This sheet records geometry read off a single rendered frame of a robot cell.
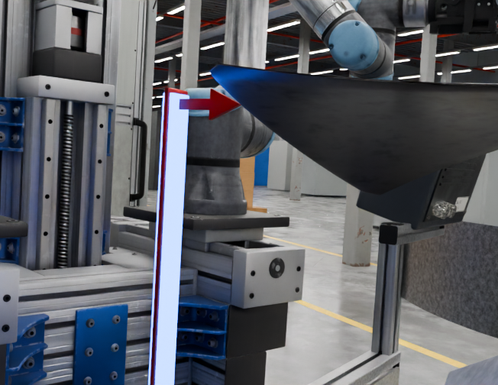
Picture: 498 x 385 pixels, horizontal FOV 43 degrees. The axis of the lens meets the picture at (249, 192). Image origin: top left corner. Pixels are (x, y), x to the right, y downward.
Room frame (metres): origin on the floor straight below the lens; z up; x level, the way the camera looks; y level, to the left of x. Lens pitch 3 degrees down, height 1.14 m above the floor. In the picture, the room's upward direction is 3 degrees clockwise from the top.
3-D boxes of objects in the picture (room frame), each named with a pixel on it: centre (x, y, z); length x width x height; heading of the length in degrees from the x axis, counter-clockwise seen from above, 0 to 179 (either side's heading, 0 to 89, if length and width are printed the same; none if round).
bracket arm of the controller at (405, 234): (1.05, -0.27, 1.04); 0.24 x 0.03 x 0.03; 147
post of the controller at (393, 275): (0.96, -0.22, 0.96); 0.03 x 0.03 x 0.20; 57
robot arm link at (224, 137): (1.20, 0.08, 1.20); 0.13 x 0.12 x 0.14; 157
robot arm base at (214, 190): (1.19, 0.08, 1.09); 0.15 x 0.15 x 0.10
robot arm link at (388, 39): (1.19, -0.21, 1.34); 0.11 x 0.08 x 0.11; 157
